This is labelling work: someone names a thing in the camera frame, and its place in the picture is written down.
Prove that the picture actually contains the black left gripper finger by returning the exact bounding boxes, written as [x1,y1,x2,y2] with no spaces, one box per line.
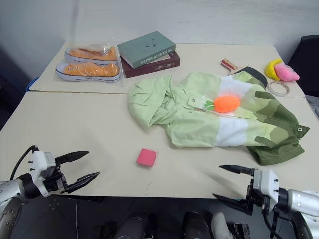
[54,150,90,167]
[65,171,100,195]

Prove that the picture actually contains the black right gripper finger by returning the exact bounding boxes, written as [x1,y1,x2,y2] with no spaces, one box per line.
[219,164,256,176]
[212,193,250,216]

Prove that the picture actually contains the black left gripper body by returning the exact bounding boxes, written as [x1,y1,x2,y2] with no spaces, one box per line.
[43,158,70,195]

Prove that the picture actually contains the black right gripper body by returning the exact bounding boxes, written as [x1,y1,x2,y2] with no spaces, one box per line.
[245,176,265,216]

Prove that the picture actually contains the grey-white rounded shape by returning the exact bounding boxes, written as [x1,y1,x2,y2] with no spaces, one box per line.
[211,212,234,239]

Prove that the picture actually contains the dark rounded shape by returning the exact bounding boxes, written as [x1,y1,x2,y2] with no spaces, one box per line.
[113,211,152,239]
[183,211,213,239]

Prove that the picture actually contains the pink square sponge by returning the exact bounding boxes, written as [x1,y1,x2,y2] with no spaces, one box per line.
[135,148,157,167]

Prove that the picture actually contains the green zip-up jacket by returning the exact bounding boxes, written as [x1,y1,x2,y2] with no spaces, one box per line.
[127,70,311,166]

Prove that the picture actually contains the orange plush carrot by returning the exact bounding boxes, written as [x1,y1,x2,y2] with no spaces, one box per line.
[203,95,242,113]

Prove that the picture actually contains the blue object beside table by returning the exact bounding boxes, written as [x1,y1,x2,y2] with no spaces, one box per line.
[25,76,40,92]

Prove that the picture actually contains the orange canvas sneaker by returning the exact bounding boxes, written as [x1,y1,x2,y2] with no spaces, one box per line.
[55,62,120,82]
[64,46,118,63]

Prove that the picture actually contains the clear tape roll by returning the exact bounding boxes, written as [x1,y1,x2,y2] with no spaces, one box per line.
[268,80,290,98]

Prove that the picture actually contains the grey cloth beside table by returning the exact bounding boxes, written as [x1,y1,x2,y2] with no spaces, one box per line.
[305,95,319,130]

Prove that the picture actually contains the yellow plush banana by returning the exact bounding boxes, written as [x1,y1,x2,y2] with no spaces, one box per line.
[264,58,284,81]

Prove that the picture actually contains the table tennis paddle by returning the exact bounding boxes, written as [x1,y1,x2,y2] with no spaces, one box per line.
[220,58,268,86]

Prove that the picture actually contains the pink plush toy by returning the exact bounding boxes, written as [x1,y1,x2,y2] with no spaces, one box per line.
[274,63,301,82]

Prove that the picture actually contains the orange sneakers in plastic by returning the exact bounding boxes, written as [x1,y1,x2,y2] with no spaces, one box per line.
[53,41,125,87]

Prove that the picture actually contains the dark red Sister Carrie book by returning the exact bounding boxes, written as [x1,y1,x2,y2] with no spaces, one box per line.
[120,51,181,79]

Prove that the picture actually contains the black chair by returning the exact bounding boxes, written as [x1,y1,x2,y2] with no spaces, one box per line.
[286,34,319,98]

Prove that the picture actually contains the green hardcover book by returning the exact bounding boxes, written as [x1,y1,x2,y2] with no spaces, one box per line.
[117,31,177,69]

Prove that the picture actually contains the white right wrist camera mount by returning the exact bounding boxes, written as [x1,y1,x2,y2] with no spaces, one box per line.
[253,169,280,208]

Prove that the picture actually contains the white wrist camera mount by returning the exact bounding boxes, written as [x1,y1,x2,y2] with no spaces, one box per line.
[29,150,57,198]
[253,169,280,208]

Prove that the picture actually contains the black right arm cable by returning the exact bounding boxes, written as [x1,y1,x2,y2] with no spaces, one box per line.
[261,199,284,239]

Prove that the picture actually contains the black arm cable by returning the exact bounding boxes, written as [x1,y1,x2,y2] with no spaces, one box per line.
[261,199,284,239]
[9,145,40,180]

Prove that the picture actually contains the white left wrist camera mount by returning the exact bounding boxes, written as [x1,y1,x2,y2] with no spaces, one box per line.
[29,150,57,198]

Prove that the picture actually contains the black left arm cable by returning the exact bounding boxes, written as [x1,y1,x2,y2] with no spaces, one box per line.
[9,145,40,180]

